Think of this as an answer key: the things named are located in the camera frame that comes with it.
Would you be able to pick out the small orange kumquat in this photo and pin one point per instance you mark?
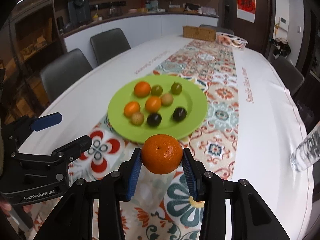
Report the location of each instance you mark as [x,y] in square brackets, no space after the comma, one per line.
[131,108]

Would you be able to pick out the green tomato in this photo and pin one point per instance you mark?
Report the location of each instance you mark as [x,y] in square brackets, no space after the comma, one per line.
[176,88]
[156,90]

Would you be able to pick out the black coffee machine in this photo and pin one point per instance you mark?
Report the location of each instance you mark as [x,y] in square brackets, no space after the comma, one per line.
[79,12]

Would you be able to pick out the dark plum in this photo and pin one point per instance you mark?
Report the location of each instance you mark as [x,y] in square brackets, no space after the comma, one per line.
[179,114]
[154,119]

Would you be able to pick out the tan longan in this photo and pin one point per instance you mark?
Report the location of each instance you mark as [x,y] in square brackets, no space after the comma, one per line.
[137,119]
[167,99]

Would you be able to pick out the dark wooden door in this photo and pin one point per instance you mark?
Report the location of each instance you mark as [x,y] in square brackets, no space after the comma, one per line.
[257,34]

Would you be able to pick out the white tablecloth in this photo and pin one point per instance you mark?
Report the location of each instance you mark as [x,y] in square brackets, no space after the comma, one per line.
[252,125]

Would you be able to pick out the large orange mandarin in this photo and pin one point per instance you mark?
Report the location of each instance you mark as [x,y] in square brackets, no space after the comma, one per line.
[161,154]

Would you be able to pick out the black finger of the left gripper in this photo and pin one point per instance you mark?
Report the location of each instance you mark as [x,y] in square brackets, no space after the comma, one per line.
[72,150]

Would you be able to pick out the clear plastic fruit container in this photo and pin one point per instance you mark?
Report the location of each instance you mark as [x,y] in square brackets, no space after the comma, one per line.
[229,40]

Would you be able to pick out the right side dark chair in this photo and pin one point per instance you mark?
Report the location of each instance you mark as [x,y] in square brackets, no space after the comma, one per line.
[289,74]

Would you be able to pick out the near grey chair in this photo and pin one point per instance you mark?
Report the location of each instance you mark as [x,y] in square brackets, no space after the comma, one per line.
[64,71]

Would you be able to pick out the far grey chair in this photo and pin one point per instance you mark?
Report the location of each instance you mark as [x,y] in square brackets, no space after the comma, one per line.
[109,44]

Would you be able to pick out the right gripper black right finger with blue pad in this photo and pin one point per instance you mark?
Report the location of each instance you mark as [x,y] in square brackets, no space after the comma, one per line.
[251,218]

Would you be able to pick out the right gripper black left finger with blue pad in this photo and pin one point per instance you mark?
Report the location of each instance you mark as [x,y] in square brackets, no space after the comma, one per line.
[72,217]

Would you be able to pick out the grey chair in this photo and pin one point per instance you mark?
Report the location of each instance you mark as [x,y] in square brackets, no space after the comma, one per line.
[64,71]
[109,44]

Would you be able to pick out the clear water bottle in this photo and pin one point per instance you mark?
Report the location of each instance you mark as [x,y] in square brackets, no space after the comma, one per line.
[307,152]

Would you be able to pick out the green plate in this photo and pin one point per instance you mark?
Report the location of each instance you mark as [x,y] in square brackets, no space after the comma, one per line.
[192,98]

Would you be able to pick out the red poster on door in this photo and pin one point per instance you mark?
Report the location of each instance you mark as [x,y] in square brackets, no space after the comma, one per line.
[246,10]

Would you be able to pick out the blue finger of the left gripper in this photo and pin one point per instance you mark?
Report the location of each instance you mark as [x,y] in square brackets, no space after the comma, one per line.
[46,121]

